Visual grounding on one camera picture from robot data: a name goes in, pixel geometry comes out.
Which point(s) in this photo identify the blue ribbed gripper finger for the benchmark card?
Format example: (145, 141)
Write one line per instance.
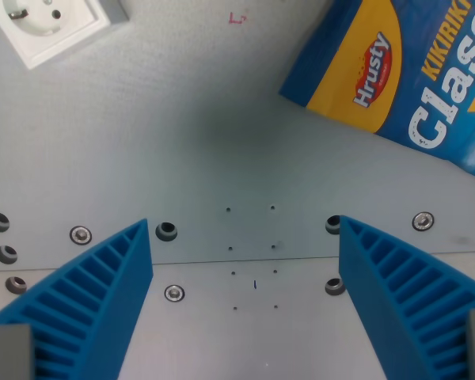
(403, 301)
(91, 301)

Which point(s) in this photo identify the silver hex socket screw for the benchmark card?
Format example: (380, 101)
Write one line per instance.
(80, 235)
(174, 293)
(422, 221)

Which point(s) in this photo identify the blue yellow Hrusty snack bag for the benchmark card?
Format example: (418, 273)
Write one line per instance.
(411, 75)

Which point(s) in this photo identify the grey socket mounting box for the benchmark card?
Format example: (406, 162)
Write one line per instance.
(115, 10)

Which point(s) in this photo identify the white wall power socket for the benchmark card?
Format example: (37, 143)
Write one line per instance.
(43, 27)

